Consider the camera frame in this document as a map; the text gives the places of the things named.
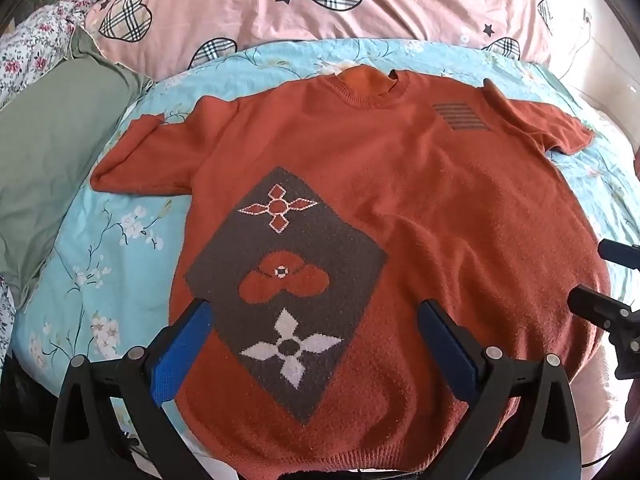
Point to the blue floral bed sheet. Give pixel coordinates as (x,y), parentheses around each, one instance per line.
(100,270)

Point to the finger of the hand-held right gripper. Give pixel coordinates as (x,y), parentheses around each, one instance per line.
(597,305)
(620,251)

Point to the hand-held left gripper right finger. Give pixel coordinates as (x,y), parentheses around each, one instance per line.
(450,355)

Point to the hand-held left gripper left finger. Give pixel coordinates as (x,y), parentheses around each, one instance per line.
(182,355)

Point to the green pillow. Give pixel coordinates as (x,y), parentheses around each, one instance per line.
(55,150)

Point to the white floral quilt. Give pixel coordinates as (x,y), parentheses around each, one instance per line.
(30,45)

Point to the orange knit sweater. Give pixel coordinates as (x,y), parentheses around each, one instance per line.
(425,185)

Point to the pink quilt with plaid hearts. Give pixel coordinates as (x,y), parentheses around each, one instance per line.
(240,5)

